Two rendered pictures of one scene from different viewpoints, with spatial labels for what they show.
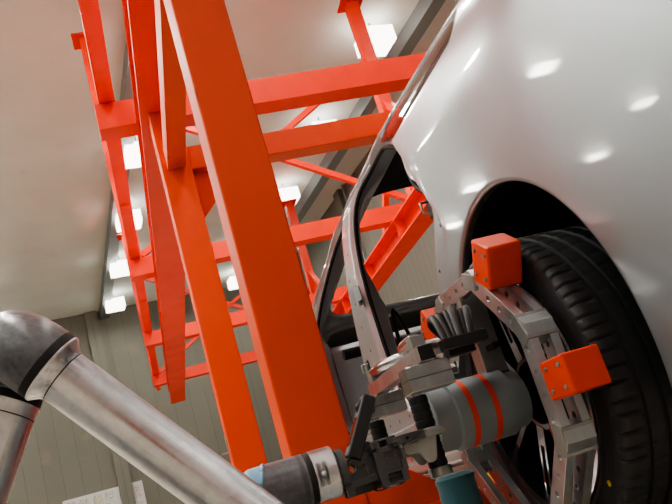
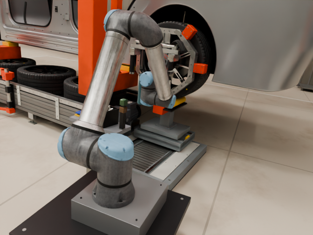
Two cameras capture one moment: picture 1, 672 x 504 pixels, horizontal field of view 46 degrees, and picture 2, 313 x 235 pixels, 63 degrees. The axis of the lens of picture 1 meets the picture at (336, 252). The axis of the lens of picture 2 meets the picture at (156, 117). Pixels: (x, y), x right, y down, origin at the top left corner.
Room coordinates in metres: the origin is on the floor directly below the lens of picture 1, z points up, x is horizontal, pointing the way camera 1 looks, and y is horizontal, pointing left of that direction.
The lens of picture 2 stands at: (0.25, 1.35, 1.14)
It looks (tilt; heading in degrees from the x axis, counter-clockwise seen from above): 20 degrees down; 313
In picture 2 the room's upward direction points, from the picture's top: 6 degrees clockwise
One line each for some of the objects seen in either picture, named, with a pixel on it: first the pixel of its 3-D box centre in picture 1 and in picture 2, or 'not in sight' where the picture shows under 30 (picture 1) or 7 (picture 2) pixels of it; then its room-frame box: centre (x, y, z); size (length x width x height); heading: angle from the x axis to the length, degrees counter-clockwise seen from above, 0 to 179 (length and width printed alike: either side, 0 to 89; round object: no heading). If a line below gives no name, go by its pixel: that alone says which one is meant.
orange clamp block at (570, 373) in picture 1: (574, 372); (200, 68); (1.41, -0.34, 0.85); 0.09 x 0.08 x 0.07; 15
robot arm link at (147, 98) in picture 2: not in sight; (148, 96); (1.40, 0.22, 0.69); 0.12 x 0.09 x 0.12; 21
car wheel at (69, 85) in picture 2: not in sight; (96, 92); (2.57, -0.13, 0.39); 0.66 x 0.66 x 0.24
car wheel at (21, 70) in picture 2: not in sight; (48, 79); (3.32, 0.07, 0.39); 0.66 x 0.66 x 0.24
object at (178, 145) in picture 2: not in sight; (164, 134); (1.76, -0.41, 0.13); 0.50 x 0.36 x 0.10; 15
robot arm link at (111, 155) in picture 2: not in sight; (113, 157); (1.02, 0.76, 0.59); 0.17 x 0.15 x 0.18; 21
